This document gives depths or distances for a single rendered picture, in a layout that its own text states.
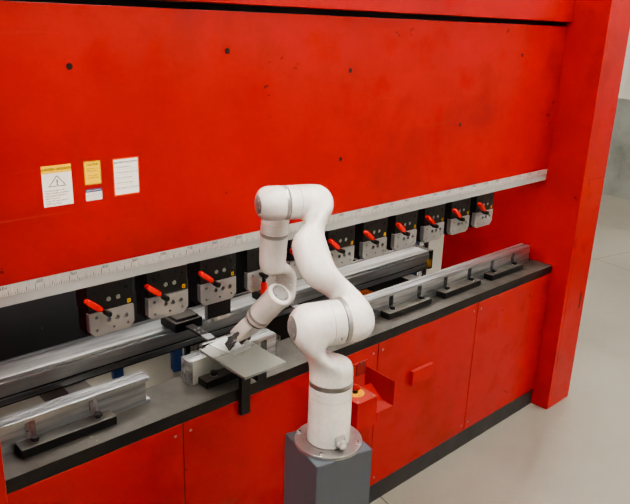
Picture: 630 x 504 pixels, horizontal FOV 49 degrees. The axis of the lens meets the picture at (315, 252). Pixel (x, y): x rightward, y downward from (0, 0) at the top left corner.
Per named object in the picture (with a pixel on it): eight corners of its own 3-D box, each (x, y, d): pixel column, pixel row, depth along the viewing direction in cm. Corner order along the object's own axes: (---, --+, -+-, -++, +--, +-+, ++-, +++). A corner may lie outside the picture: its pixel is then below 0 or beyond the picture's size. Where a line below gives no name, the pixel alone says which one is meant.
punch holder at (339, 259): (327, 270, 276) (329, 231, 271) (313, 265, 282) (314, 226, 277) (353, 263, 286) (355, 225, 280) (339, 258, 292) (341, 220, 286)
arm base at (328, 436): (375, 449, 191) (379, 390, 185) (316, 469, 182) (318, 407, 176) (338, 416, 206) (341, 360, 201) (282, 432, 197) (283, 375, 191)
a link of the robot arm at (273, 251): (283, 217, 230) (278, 297, 243) (254, 232, 218) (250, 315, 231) (306, 225, 226) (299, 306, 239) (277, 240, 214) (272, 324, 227)
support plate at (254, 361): (244, 380, 227) (244, 377, 227) (199, 352, 245) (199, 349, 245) (286, 364, 239) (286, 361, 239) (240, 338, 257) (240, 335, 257)
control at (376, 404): (356, 432, 259) (358, 390, 253) (327, 414, 270) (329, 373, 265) (392, 415, 271) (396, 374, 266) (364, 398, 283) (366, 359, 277)
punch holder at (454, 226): (449, 235, 328) (452, 202, 323) (435, 231, 334) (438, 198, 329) (468, 230, 338) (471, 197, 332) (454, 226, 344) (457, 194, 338)
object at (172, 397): (-4, 498, 192) (-5, 485, 190) (-29, 463, 206) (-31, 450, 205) (551, 272, 387) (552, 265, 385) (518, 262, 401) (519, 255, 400)
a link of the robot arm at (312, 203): (316, 355, 183) (370, 346, 189) (329, 335, 173) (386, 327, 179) (269, 201, 205) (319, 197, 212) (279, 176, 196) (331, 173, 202)
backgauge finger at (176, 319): (198, 347, 250) (197, 335, 248) (160, 324, 268) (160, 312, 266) (225, 338, 258) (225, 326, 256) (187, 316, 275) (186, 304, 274)
